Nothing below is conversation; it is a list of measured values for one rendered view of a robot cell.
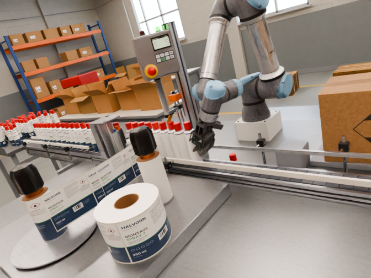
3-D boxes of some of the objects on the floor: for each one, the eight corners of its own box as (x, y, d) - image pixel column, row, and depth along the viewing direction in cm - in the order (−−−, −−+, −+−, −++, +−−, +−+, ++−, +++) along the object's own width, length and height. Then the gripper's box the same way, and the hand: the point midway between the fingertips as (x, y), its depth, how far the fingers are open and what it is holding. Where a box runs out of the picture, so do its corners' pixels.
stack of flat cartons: (256, 99, 521) (254, 83, 510) (266, 90, 559) (263, 75, 548) (292, 95, 482) (290, 78, 472) (300, 86, 521) (297, 70, 510)
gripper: (191, 118, 109) (183, 157, 122) (210, 128, 106) (200, 167, 119) (203, 110, 115) (195, 148, 128) (222, 119, 111) (211, 158, 125)
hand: (201, 153), depth 125 cm, fingers closed, pressing on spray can
